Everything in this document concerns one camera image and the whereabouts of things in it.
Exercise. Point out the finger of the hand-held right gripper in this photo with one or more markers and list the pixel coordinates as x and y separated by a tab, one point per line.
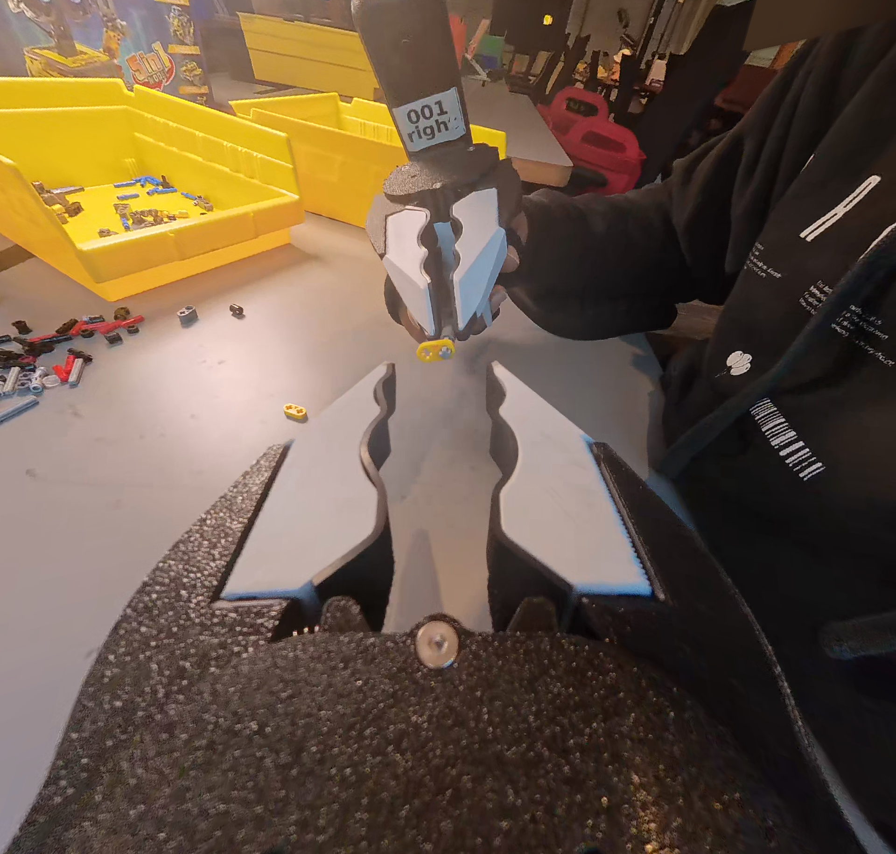
404	259
479	252

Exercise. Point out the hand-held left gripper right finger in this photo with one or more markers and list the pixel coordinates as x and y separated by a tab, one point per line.
560	511

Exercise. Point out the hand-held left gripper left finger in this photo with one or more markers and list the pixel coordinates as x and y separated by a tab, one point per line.
308	511

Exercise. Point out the yellow two-hole brick piece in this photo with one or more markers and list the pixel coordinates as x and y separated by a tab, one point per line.
430	352
295	411

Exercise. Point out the grey desk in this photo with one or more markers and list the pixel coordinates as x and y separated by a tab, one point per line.
175	483

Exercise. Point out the person's right hand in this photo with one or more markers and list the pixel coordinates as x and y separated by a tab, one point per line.
514	259

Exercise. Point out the empty yellow plastic bin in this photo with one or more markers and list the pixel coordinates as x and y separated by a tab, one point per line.
315	161
301	56

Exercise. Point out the grey table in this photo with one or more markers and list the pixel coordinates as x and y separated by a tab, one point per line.
518	133

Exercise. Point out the red plastic container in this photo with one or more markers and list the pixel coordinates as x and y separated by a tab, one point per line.
595	143

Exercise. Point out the grey connector piece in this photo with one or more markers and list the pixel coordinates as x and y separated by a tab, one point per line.
187	313

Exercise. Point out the yellow bin with small pieces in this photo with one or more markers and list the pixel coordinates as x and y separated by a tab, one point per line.
175	252

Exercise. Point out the group of blue black pieces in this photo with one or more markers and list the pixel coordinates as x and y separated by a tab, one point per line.
140	217

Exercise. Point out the pile of loose building pieces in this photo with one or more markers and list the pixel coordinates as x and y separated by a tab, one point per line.
84	329

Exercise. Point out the robot kit cardboard box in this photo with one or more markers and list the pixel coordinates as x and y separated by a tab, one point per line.
105	28

